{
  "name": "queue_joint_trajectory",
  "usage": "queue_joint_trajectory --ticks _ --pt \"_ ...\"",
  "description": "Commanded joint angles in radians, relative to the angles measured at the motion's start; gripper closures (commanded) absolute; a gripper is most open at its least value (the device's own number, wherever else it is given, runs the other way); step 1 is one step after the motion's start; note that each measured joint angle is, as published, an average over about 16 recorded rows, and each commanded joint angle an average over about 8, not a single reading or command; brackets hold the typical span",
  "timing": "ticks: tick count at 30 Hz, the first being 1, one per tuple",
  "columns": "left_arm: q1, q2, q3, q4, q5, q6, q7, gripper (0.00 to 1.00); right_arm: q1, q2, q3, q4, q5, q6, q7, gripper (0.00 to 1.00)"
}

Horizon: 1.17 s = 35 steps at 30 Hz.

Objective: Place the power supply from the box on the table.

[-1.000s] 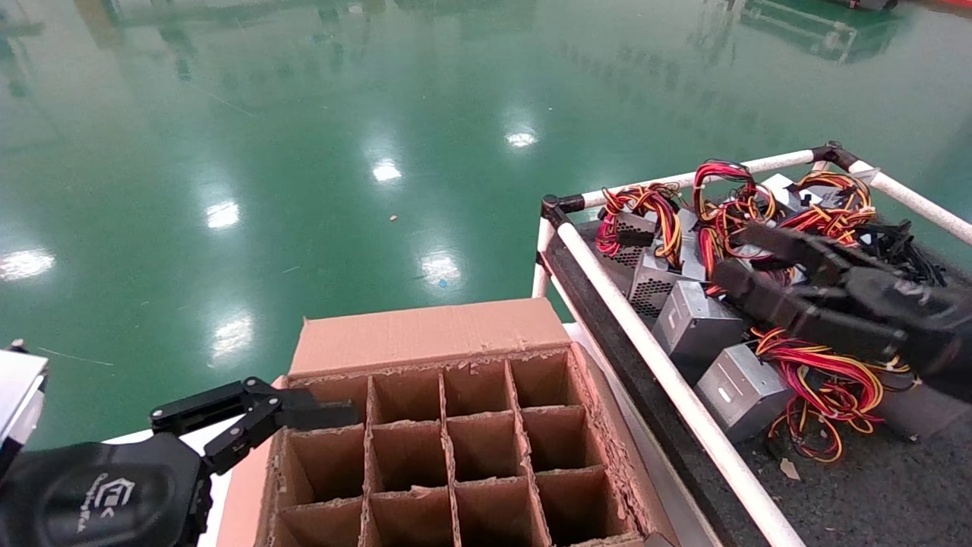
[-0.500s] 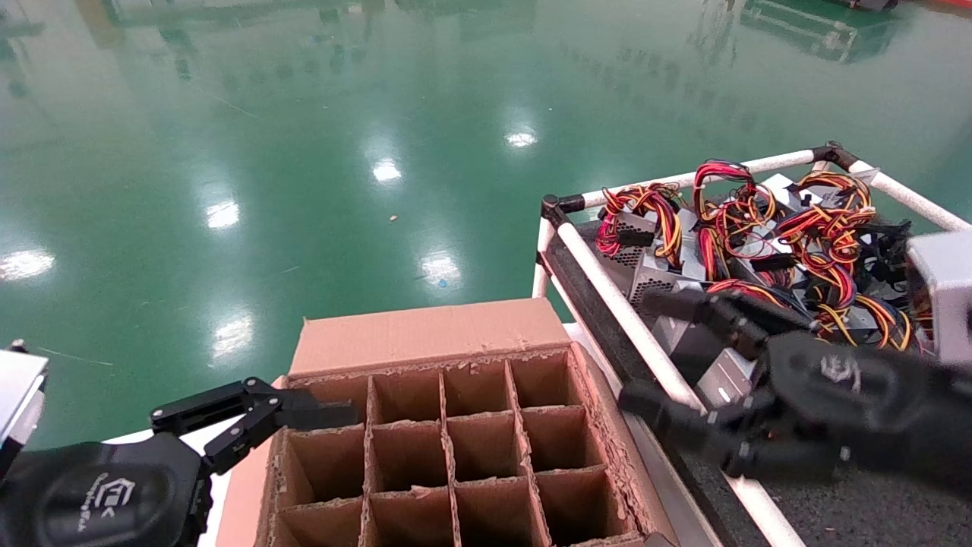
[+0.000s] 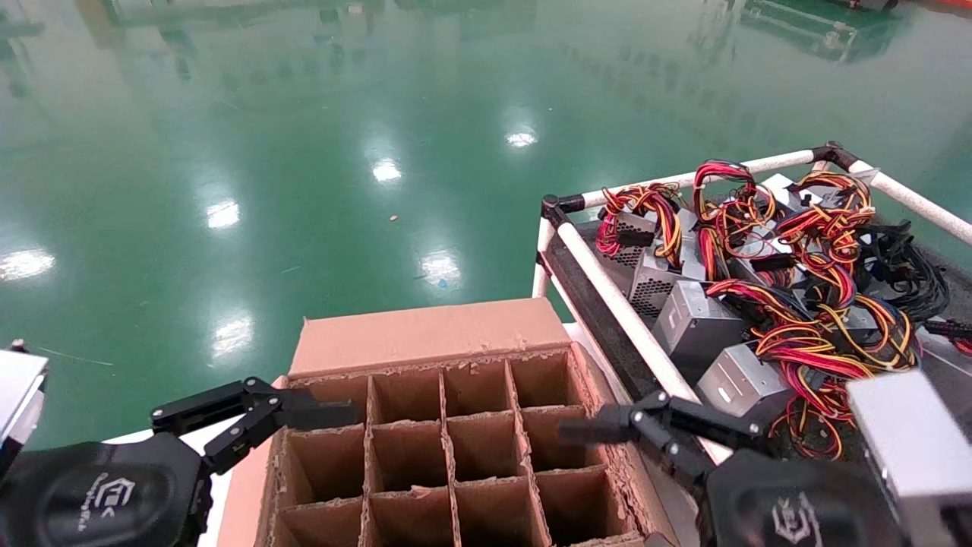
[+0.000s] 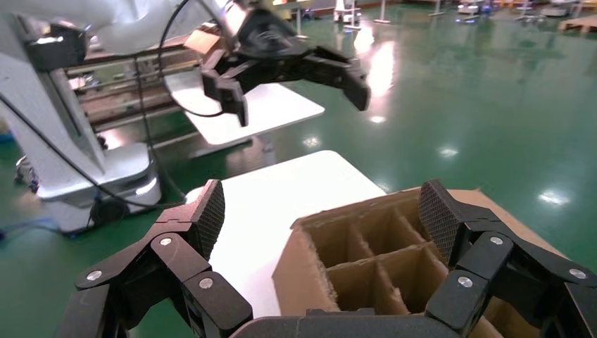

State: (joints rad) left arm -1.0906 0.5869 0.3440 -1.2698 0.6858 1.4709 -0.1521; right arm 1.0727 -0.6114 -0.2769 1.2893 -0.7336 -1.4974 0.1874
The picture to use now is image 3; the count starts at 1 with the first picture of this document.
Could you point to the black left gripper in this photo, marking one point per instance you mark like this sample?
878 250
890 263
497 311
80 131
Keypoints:
91 501

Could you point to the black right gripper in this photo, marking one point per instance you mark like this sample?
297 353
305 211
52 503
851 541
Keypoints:
797 509

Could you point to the cardboard box with dividers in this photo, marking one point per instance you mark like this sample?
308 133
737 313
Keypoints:
425 338

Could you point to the grey metal power supply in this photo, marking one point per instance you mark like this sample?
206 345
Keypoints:
782 190
740 387
695 327
689 251
862 323

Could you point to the grey mesh power supply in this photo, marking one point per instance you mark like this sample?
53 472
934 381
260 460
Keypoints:
653 289
636 220

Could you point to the grey power supply unit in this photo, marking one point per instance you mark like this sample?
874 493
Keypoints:
911 448

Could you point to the white pipe cart frame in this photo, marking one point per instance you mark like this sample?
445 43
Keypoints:
630 319

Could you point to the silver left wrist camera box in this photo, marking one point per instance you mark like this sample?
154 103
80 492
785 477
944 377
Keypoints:
19 387

